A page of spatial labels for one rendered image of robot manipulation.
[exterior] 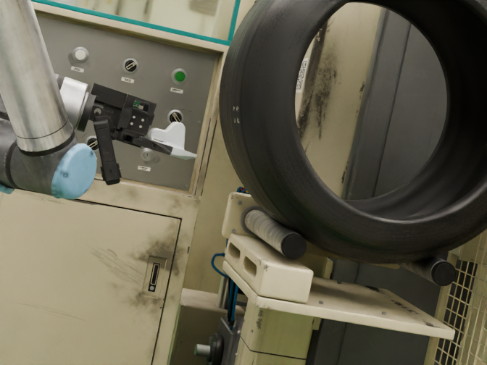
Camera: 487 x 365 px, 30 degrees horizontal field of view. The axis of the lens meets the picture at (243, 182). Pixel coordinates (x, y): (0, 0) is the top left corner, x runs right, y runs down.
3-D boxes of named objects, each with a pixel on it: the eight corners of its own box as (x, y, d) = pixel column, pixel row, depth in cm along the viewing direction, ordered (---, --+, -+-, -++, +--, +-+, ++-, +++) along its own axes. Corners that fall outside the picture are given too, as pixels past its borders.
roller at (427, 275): (372, 231, 194) (391, 235, 195) (367, 251, 195) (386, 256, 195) (436, 259, 160) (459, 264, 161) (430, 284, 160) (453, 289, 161)
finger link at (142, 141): (174, 147, 156) (125, 131, 154) (171, 156, 156) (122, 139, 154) (171, 145, 160) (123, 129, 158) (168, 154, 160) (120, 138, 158)
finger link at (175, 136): (207, 131, 158) (156, 114, 156) (196, 164, 158) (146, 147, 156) (204, 131, 161) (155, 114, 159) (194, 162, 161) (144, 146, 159)
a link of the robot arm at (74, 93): (48, 127, 151) (49, 125, 161) (76, 136, 152) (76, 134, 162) (64, 76, 151) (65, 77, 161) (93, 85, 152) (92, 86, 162)
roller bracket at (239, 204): (219, 236, 191) (229, 190, 190) (396, 268, 199) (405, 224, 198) (222, 238, 188) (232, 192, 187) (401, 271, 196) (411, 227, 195)
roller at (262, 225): (246, 207, 189) (267, 211, 190) (241, 228, 189) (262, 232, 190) (284, 231, 155) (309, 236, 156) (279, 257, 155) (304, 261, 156)
